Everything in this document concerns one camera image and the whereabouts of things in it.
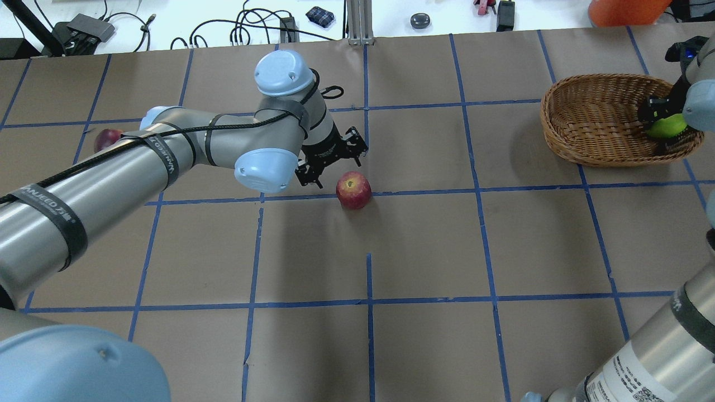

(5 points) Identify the orange cylinder container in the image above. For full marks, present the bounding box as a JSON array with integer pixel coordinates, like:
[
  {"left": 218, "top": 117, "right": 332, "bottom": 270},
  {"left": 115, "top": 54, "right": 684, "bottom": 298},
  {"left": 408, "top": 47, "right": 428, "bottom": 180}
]
[{"left": 587, "top": 1, "right": 671, "bottom": 27}]

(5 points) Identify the red yellow apple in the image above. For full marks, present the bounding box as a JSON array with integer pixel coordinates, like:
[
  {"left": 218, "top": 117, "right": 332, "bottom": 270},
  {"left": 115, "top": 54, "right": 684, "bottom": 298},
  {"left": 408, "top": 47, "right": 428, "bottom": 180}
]
[{"left": 335, "top": 171, "right": 372, "bottom": 209}]

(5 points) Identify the dark red apple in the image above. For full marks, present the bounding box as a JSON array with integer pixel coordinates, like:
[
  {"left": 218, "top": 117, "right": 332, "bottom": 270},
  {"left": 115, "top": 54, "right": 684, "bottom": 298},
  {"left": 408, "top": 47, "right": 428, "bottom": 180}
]
[{"left": 93, "top": 129, "right": 123, "bottom": 154}]

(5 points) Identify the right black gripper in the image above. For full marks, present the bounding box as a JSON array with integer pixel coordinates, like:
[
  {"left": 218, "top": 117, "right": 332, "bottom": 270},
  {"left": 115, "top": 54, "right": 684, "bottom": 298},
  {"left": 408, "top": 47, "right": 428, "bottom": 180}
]
[{"left": 637, "top": 35, "right": 710, "bottom": 126}]

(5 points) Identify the aluminium frame post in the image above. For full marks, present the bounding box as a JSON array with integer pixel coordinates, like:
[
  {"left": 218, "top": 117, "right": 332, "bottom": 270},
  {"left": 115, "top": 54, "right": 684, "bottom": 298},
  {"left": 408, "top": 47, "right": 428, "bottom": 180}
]
[{"left": 345, "top": 0, "right": 375, "bottom": 46}]

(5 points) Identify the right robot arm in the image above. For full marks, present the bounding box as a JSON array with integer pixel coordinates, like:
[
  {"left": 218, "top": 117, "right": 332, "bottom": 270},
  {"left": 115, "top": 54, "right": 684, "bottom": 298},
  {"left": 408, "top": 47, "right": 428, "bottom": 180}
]
[{"left": 523, "top": 36, "right": 714, "bottom": 401}]

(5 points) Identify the black round puck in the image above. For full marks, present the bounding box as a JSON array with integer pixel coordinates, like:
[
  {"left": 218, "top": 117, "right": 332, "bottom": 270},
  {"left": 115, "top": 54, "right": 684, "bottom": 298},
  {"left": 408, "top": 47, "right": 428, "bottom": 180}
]
[{"left": 409, "top": 12, "right": 431, "bottom": 30}]

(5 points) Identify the dark blue pouch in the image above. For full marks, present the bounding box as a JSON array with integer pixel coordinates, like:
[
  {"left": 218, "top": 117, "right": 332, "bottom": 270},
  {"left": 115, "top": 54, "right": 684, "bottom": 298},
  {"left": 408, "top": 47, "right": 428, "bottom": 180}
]
[{"left": 306, "top": 7, "right": 336, "bottom": 28}]

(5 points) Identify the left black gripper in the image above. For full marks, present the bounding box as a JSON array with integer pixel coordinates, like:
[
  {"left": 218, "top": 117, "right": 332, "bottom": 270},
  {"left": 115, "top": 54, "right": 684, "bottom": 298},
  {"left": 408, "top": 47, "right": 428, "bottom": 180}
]
[{"left": 294, "top": 127, "right": 369, "bottom": 188}]

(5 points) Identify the black power adapter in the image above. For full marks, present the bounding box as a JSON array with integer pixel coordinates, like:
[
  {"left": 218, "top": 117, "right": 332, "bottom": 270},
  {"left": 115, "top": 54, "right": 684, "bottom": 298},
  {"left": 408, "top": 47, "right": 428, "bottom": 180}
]
[{"left": 495, "top": 1, "right": 516, "bottom": 32}]

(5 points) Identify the wicker basket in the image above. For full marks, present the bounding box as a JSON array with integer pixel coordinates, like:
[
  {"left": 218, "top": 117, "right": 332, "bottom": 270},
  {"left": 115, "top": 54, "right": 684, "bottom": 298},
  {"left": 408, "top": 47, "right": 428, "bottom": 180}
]
[{"left": 540, "top": 74, "right": 706, "bottom": 168}]

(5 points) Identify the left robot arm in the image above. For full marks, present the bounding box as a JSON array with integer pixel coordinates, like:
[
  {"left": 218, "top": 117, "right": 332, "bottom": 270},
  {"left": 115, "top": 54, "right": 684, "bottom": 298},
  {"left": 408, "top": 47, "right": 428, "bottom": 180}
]
[{"left": 1, "top": 49, "right": 368, "bottom": 401}]

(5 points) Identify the green apple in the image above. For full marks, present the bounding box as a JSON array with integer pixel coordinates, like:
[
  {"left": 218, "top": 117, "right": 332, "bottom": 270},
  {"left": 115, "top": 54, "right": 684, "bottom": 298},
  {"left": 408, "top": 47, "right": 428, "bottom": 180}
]
[{"left": 646, "top": 113, "right": 688, "bottom": 140}]

